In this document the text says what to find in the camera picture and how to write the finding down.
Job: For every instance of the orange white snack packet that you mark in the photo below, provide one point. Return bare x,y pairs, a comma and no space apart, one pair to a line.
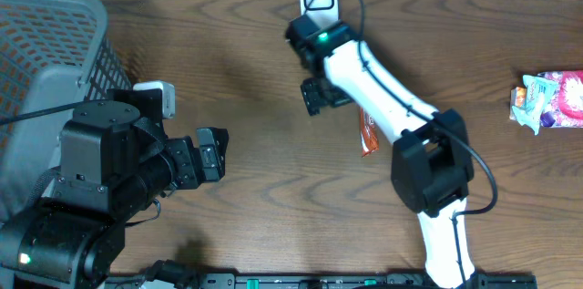
517,100

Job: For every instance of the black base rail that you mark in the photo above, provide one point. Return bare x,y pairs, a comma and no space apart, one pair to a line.
411,280

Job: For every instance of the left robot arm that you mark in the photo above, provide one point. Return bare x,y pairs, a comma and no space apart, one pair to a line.
114,164

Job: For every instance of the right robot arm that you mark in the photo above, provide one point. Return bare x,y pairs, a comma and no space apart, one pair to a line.
430,167

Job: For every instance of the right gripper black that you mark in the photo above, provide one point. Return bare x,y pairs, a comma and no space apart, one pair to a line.
311,97

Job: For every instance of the grey plastic shopping basket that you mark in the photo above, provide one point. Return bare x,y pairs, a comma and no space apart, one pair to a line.
53,53

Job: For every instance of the red-orange snack bar wrapper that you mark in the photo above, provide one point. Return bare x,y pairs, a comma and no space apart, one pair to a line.
369,139

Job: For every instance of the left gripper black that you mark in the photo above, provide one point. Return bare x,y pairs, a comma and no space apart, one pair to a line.
185,162

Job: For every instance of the purple sanitary pad pack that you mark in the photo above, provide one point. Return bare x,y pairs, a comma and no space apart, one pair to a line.
565,107

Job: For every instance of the teal snack packet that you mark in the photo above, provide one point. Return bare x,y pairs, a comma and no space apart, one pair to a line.
539,93

